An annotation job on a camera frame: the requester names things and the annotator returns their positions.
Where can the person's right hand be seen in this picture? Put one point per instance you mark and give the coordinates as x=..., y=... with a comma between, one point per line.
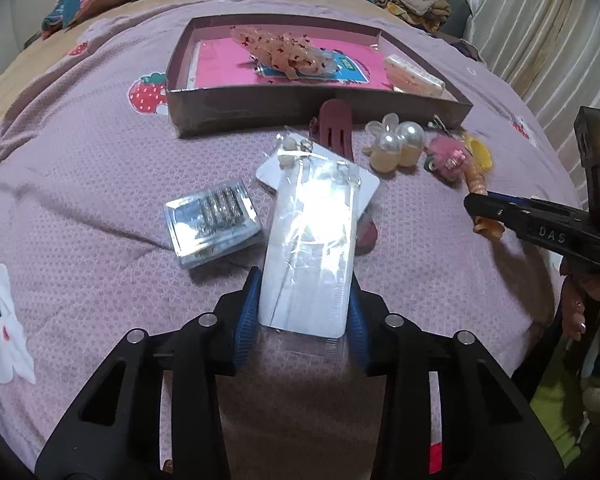
x=575, y=305

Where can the small silver hair clip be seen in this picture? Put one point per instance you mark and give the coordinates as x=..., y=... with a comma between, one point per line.
x=438, y=124

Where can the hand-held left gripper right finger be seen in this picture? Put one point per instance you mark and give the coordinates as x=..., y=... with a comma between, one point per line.
x=358, y=335

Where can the beige pearl hair clip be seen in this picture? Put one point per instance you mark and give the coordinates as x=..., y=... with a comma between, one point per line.
x=382, y=157
x=411, y=142

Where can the dark red hair claw clip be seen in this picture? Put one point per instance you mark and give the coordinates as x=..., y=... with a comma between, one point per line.
x=332, y=122

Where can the clear hair clip case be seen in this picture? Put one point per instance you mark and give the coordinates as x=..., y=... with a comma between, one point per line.
x=212, y=222

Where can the white earring card packet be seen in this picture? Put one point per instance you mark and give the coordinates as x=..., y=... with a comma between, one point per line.
x=310, y=240

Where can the brown shallow box pink lining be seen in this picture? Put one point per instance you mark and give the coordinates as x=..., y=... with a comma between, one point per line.
x=300, y=105

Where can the yellow hoop earrings packet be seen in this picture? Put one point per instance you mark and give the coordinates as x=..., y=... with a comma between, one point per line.
x=480, y=155

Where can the sequined beige hair net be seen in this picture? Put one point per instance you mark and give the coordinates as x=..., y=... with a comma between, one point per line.
x=280, y=52

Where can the white curtain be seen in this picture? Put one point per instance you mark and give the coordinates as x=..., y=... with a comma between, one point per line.
x=545, y=35

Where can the person's right forearm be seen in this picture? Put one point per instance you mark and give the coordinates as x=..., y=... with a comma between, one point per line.
x=560, y=400

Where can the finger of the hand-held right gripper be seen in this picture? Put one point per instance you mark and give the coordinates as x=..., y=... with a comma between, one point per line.
x=520, y=202
x=540, y=232

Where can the purple strawberry print blanket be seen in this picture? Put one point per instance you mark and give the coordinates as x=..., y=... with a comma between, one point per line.
x=80, y=200

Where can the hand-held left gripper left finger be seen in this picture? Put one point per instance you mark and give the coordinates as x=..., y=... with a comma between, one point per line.
x=245, y=320

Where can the white hairpin card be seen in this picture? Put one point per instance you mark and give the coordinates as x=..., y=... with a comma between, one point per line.
x=412, y=75

